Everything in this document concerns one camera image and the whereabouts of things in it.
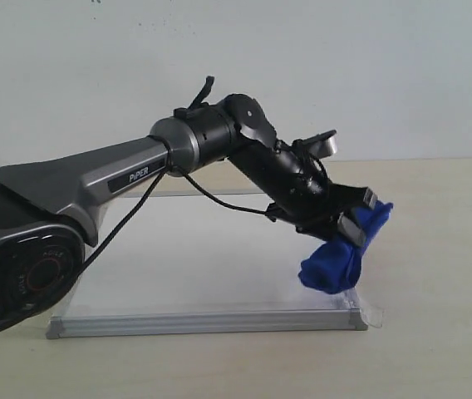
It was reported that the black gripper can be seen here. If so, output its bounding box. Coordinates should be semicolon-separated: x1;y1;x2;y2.
265;182;378;246

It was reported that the blue cloth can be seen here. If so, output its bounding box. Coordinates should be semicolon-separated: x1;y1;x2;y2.
297;200;394;295

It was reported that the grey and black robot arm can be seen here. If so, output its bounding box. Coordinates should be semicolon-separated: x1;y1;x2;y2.
0;94;377;332

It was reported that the clear tape front right corner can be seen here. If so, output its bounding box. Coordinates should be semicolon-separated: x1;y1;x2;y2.
361;306;384;328

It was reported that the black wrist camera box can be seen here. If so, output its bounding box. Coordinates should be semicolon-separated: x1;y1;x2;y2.
292;130;337;159

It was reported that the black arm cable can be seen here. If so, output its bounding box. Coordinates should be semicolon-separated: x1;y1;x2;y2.
77;75;328;275

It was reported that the white board with aluminium frame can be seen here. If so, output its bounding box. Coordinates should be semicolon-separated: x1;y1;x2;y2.
46;194;367;339

